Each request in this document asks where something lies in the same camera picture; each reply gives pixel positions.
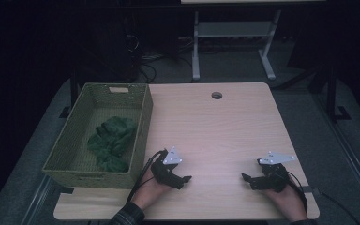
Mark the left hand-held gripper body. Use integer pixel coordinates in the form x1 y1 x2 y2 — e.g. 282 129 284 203
150 146 184 187

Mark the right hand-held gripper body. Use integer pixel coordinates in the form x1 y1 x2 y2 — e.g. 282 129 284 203
257 151 296 193

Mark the dark green cloth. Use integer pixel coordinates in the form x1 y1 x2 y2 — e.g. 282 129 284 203
86 115 138 173

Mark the green woven basket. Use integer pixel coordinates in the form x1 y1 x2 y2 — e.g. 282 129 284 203
41 82 155 190

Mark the person's left hand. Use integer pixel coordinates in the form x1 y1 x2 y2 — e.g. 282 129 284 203
131 170 173 210

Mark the person's right hand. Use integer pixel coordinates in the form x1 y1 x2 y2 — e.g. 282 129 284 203
263 184 309 222

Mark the grey tape strip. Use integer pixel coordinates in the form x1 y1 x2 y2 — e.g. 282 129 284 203
296 185 316 194

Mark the white metal stand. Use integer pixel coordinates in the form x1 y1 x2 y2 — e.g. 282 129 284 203
191 9 282 82

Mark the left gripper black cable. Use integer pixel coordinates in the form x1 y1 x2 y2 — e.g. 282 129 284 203
126 149 167 203

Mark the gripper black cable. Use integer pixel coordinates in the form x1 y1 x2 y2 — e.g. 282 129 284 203
285 170 309 214
126 149 167 203

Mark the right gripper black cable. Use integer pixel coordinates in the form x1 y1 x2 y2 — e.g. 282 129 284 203
285 170 309 214

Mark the thin black floor cable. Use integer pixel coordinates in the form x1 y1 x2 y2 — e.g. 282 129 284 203
312 187 360 225

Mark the aluminium floor rail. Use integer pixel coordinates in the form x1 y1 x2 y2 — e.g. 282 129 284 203
311 93 360 218
20 174 56 225

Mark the black floor bracket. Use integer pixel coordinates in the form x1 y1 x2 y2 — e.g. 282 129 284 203
334 105 353 122
58 105 72 119

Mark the black metal post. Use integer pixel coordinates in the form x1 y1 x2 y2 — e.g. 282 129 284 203
69 72 80 109
325 66 338 124

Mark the tangle of floor cables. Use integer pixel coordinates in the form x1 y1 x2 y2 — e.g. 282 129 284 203
124 33 195 84

